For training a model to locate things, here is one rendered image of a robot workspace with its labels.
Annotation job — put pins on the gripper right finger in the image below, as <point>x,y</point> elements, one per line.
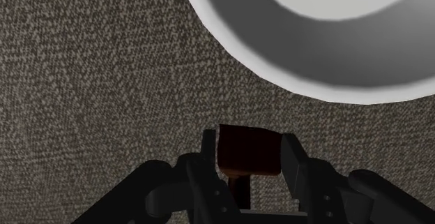
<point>316,182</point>

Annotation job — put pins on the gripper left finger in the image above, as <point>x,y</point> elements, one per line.
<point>204,179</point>

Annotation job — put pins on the brown wooden mallet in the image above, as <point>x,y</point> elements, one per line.
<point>249,152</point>

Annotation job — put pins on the white bowl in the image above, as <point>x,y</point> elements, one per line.
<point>326,49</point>

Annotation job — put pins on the brown woven fabric sofa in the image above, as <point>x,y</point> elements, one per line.
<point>88,90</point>

